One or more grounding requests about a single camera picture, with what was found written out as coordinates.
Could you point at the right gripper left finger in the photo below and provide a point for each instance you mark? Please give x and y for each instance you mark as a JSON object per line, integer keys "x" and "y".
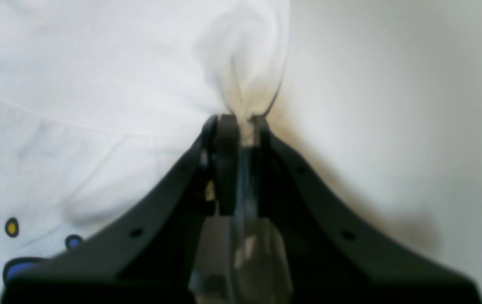
{"x": 147, "y": 255}

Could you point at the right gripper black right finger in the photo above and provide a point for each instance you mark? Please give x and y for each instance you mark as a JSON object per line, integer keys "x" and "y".
{"x": 333, "y": 255}

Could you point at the white printed T-shirt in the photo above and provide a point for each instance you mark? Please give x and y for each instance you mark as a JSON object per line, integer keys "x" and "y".
{"x": 98, "y": 98}

